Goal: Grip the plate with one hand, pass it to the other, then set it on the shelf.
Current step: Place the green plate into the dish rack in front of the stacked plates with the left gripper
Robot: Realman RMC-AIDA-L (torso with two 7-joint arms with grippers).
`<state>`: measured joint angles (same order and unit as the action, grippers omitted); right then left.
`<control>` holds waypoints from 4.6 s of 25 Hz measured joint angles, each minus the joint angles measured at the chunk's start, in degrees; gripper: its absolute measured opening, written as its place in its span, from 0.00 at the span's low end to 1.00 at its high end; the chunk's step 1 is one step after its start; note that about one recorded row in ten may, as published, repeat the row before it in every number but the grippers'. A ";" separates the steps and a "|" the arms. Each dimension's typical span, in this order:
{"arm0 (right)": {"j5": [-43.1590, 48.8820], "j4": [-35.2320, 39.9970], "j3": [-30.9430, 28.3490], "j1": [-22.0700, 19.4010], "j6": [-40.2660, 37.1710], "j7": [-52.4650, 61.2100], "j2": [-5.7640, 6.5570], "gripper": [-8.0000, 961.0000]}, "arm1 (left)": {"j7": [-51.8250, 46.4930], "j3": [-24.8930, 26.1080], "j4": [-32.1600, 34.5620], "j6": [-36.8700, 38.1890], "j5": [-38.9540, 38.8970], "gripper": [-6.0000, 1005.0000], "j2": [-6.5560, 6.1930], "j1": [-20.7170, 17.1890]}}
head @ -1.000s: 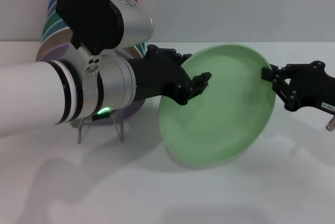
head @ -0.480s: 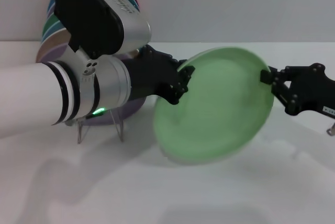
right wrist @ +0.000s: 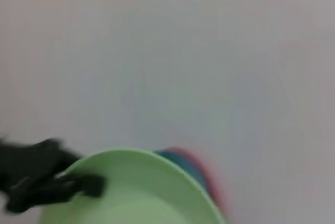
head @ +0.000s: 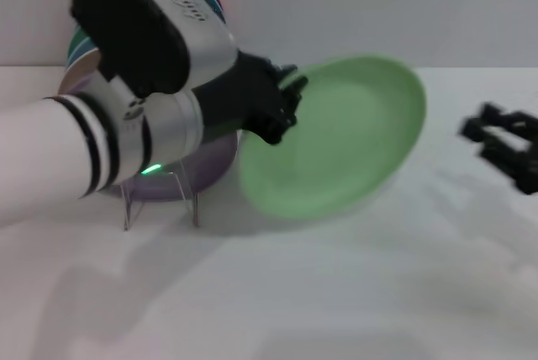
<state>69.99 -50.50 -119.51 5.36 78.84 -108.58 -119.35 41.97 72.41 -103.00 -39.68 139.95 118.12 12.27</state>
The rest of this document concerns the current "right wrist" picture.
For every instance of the dark blue plate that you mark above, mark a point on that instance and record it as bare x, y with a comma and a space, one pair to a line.
188, 166

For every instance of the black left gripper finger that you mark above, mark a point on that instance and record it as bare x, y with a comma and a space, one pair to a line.
52, 156
78, 186

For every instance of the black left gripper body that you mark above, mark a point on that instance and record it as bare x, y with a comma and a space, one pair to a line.
14, 163

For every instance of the light green plate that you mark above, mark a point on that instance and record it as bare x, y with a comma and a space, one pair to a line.
146, 190

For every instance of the red plate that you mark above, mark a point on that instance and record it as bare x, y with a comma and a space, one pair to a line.
212, 179

